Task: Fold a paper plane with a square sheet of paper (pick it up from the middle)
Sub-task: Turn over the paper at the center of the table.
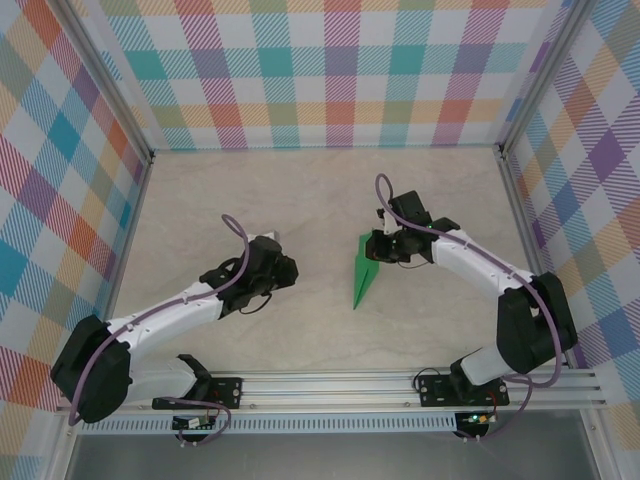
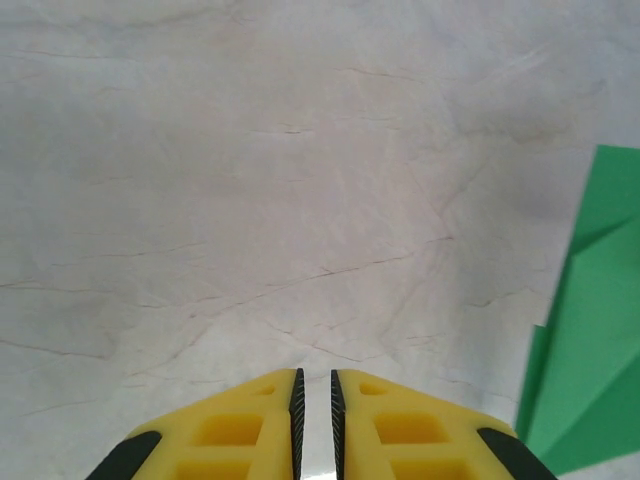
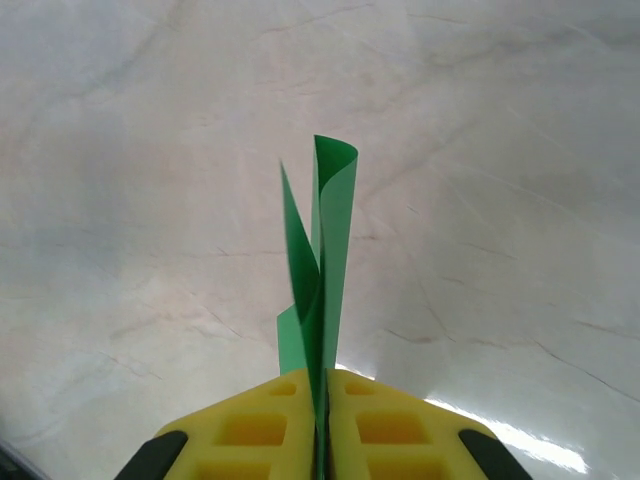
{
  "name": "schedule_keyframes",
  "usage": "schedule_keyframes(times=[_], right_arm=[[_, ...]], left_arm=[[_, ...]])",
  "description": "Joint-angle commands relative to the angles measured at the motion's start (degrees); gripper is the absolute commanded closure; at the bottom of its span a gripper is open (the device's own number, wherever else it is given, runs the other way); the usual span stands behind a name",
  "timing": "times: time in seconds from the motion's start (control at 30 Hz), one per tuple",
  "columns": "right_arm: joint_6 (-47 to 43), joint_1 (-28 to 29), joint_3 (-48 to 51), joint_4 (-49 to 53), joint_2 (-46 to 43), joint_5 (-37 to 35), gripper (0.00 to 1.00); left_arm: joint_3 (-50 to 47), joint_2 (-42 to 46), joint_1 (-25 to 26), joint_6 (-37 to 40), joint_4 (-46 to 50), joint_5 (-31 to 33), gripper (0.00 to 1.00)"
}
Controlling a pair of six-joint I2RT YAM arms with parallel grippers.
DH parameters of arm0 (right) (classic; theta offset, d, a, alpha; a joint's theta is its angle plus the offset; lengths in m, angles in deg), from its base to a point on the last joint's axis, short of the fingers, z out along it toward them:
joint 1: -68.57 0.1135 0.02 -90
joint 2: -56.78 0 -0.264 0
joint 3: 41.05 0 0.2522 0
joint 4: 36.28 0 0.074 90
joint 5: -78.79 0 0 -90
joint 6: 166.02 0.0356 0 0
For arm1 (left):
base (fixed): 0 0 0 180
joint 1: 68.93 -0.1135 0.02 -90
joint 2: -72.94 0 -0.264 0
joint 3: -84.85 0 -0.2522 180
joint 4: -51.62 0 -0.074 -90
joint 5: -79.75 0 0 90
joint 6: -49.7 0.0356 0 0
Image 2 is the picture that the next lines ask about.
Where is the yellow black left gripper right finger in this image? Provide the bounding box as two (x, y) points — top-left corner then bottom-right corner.
(329, 368), (561, 480)

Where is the green paper sheet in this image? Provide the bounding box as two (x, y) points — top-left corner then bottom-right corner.
(514, 143), (640, 476)

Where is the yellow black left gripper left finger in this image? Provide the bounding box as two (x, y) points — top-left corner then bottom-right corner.
(92, 368), (306, 480)

